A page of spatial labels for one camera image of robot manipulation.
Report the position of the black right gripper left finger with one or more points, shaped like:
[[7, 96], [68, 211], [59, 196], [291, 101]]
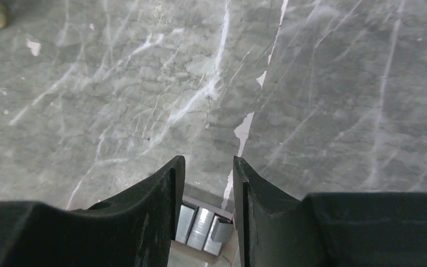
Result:
[[132, 228]]

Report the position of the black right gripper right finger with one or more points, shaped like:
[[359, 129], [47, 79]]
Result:
[[327, 228]]

